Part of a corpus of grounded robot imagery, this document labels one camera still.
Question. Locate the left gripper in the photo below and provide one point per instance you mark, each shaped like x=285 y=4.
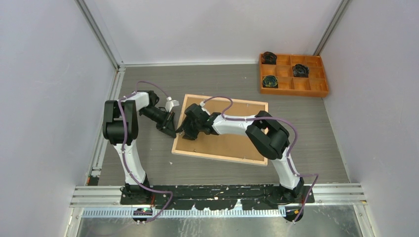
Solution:
x=168 y=127

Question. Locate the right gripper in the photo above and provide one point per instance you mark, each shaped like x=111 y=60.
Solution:
x=189 y=135

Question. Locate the brown backing board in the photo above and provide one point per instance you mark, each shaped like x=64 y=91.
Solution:
x=229 y=144

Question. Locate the white wooden picture frame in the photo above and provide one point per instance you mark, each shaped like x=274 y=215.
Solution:
x=216 y=157

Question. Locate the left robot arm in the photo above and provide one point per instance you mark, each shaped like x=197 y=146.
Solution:
x=120 y=128

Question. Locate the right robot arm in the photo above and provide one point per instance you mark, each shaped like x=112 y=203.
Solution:
x=267 y=135

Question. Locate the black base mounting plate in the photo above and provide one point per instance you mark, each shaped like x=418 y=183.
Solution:
x=218 y=197

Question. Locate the blue yellow tape roll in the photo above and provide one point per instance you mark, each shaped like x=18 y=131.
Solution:
x=270 y=81

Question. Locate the black tape roll top-left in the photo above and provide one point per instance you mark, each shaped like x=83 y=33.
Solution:
x=268 y=58

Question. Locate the black tape roll middle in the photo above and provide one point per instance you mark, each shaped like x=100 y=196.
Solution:
x=300 y=71

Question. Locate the orange compartment tray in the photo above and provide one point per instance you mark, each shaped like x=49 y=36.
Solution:
x=316 y=85

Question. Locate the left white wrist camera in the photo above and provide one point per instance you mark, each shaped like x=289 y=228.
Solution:
x=170 y=104

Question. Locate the aluminium rail front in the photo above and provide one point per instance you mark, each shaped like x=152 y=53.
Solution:
x=324 y=194

